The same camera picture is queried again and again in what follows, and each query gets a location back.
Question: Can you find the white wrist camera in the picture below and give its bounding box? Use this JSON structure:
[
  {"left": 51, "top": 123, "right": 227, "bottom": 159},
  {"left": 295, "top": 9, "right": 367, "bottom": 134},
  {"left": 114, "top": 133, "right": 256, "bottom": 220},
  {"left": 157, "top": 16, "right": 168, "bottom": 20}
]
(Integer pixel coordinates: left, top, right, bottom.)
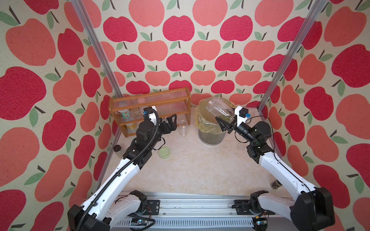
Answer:
[
  {"left": 143, "top": 107, "right": 158, "bottom": 120},
  {"left": 234, "top": 106, "right": 251, "bottom": 127}
]

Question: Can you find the green label cup on shelf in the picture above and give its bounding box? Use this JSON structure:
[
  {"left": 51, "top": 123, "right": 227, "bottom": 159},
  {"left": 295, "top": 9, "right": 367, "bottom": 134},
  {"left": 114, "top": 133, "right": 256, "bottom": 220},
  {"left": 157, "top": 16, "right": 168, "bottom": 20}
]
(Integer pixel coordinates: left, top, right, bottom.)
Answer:
[{"left": 118, "top": 109, "right": 131, "bottom": 119}]

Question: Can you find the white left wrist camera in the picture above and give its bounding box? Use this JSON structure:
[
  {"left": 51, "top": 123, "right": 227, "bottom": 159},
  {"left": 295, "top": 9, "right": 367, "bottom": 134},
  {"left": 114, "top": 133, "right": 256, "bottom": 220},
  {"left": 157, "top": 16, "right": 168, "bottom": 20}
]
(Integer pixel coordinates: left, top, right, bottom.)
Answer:
[{"left": 143, "top": 107, "right": 158, "bottom": 120}]

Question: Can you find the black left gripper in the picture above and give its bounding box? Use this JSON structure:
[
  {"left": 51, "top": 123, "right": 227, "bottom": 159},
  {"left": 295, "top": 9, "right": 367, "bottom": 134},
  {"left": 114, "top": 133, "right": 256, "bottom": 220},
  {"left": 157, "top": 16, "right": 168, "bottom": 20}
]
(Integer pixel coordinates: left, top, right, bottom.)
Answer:
[{"left": 148, "top": 113, "right": 178, "bottom": 150}]

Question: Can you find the dark spice jar right side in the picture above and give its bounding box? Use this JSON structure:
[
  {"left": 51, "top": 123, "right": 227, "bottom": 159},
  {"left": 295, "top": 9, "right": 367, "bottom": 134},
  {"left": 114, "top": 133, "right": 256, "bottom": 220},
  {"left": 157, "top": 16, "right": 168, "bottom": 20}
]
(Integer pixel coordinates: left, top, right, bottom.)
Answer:
[{"left": 270, "top": 180, "right": 282, "bottom": 190}]

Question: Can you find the aluminium frame post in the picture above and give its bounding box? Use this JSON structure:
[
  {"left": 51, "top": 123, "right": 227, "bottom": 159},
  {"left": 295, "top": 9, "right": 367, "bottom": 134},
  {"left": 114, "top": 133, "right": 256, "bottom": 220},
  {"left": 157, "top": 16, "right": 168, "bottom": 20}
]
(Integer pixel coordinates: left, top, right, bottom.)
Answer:
[
  {"left": 257, "top": 0, "right": 329, "bottom": 115},
  {"left": 71, "top": 0, "right": 123, "bottom": 98}
]

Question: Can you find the metal mesh trash bin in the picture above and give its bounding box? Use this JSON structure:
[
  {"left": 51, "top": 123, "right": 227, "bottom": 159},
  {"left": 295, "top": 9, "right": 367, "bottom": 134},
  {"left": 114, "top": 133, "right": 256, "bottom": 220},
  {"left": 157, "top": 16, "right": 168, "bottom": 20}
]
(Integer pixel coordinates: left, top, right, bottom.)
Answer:
[{"left": 198, "top": 130, "right": 226, "bottom": 146}]

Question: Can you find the pale green jar lid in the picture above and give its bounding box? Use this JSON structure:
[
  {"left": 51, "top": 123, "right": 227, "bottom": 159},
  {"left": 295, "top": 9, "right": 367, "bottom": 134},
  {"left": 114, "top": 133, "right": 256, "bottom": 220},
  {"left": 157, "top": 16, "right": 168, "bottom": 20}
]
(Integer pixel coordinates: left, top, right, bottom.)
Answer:
[{"left": 158, "top": 147, "right": 171, "bottom": 159}]

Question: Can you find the left aluminium frame post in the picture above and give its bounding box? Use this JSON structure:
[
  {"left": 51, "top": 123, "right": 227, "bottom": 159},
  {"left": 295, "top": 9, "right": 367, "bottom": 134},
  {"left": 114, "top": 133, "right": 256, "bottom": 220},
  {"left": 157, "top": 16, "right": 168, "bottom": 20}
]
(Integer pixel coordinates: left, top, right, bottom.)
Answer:
[{"left": 71, "top": 0, "right": 123, "bottom": 98}]

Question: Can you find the yellow plastic bin liner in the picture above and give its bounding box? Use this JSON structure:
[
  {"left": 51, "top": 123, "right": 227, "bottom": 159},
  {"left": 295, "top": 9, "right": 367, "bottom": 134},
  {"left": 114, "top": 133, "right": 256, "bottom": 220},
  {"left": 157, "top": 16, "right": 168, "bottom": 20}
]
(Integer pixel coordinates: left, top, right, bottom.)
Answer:
[{"left": 195, "top": 97, "right": 223, "bottom": 135}]

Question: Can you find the yellow container lower shelf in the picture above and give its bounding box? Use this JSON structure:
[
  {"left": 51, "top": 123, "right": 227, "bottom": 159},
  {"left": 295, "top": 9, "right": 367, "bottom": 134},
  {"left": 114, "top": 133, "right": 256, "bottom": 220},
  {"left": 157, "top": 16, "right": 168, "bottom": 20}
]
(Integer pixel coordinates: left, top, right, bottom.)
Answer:
[{"left": 125, "top": 123, "right": 138, "bottom": 131}]

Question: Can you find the right aluminium frame post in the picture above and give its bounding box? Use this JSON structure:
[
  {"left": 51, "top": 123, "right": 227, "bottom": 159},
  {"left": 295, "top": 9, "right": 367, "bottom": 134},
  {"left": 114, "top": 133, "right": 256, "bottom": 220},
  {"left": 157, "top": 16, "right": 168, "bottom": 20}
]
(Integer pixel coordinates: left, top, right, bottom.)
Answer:
[{"left": 257, "top": 0, "right": 329, "bottom": 115}]

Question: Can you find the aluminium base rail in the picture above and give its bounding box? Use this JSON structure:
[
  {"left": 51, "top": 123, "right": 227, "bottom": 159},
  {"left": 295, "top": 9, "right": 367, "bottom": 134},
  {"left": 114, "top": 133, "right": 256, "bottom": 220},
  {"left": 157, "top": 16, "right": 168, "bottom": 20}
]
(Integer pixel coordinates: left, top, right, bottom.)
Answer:
[{"left": 70, "top": 192, "right": 324, "bottom": 231}]

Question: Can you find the small black lid spice jar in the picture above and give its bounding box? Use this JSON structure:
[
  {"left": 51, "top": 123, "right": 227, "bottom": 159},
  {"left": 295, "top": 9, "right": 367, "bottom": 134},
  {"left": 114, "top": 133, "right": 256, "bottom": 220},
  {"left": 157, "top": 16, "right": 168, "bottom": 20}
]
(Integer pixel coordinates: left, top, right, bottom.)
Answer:
[{"left": 113, "top": 144, "right": 124, "bottom": 159}]

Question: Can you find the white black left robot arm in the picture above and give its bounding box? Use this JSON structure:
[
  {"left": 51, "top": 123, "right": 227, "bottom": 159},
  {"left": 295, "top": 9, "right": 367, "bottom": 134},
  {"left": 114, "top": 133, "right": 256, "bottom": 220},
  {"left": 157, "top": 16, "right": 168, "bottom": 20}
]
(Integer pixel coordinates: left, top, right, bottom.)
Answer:
[{"left": 67, "top": 108, "right": 177, "bottom": 231}]

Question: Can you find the wooden spice rack shelf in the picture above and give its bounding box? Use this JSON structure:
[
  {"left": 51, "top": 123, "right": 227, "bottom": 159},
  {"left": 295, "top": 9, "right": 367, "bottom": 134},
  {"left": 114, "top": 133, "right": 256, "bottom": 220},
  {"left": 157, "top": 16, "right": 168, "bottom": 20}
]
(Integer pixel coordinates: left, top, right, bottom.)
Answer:
[{"left": 109, "top": 87, "right": 192, "bottom": 138}]

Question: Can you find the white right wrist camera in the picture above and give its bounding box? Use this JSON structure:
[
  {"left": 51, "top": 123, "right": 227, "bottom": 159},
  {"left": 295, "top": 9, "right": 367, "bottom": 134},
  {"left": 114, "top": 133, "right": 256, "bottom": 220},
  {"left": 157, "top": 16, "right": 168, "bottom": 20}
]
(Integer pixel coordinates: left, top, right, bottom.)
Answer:
[{"left": 234, "top": 106, "right": 251, "bottom": 127}]

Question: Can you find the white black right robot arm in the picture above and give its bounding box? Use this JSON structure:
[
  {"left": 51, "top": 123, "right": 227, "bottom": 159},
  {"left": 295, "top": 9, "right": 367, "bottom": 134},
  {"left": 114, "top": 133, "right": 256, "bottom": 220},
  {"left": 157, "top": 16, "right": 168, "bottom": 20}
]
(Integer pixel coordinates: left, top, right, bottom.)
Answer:
[{"left": 216, "top": 117, "right": 335, "bottom": 231}]

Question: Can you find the clear jar with mung beans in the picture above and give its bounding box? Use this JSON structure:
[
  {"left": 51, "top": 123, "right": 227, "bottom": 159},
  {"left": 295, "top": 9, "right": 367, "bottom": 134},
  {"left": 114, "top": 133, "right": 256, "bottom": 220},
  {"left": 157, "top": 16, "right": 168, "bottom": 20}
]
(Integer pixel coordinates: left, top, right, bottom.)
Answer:
[{"left": 178, "top": 120, "right": 188, "bottom": 136}]

